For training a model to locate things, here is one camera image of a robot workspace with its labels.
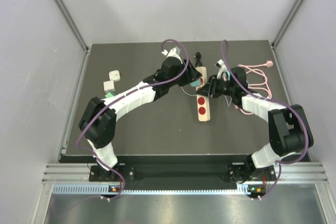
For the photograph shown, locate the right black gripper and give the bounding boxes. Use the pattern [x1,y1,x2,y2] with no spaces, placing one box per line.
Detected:
[197,74,236,98]

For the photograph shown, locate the beige wooden power strip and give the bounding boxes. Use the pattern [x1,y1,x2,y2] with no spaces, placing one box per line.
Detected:
[196,67,211,122]

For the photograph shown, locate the white square plug adapter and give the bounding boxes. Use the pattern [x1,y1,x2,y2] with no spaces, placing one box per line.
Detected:
[109,70,121,82]

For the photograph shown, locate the white cube charger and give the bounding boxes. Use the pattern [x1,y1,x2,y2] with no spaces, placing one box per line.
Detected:
[103,80,115,93]

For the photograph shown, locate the green plug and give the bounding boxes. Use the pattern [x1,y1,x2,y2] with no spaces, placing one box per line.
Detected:
[105,91,116,98]

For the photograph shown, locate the teal plug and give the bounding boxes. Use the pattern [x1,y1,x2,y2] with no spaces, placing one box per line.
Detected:
[190,79,202,87]

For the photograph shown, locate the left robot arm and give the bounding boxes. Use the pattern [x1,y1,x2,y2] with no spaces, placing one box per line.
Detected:
[79,57,202,180]

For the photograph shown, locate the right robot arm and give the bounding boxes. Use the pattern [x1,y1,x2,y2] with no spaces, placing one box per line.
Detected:
[196,67,314,183]

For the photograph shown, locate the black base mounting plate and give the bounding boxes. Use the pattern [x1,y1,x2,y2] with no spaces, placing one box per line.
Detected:
[89,155,276,189]

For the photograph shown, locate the black power cord with plug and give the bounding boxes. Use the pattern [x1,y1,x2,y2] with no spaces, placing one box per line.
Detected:
[192,51,205,68]

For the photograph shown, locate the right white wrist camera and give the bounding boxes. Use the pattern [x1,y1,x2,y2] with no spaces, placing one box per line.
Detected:
[215,59,228,79]

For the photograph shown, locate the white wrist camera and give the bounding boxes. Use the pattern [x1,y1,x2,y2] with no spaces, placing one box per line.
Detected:
[161,47,182,62]
[215,59,228,79]

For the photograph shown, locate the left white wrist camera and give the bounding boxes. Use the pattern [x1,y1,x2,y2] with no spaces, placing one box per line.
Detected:
[161,47,182,62]

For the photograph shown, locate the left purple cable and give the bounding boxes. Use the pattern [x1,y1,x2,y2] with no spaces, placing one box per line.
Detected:
[76,39,190,172]

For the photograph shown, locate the purple cable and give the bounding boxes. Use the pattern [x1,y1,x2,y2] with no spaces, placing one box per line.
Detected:
[76,39,190,172]
[221,39,310,165]

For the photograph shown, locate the pink power cord with plug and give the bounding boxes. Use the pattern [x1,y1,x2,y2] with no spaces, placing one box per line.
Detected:
[237,60,274,115]

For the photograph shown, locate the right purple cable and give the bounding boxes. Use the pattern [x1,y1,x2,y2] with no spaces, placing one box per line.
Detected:
[221,39,310,165]

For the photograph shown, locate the slotted grey cable duct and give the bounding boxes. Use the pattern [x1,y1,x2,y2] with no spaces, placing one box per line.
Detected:
[52,184,264,195]

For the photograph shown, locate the aluminium frame rail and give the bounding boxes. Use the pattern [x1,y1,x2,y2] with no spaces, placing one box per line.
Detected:
[53,0,89,52]

